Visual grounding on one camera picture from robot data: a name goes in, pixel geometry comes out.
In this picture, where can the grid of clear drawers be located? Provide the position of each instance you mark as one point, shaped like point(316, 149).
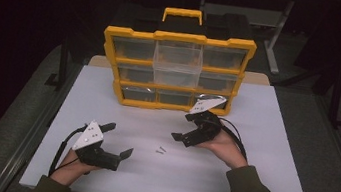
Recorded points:
point(134, 48)

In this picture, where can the clear plastic drawer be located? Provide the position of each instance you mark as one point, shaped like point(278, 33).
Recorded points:
point(177, 63)

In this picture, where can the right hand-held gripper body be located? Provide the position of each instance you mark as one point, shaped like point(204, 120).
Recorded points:
point(206, 128)

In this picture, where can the person's left hand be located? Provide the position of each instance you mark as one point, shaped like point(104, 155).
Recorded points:
point(72, 169)

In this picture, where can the person's right hand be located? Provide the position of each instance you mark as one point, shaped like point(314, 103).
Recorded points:
point(225, 147)

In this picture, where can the white desk frame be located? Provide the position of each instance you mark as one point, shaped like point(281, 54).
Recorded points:
point(275, 45)

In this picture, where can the small metal screw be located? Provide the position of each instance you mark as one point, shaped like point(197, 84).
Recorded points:
point(162, 149)
point(159, 152)

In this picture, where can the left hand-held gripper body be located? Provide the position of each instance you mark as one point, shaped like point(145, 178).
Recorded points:
point(90, 138)

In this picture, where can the yellow organizer cabinet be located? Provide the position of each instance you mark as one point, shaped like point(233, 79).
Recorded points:
point(180, 37)

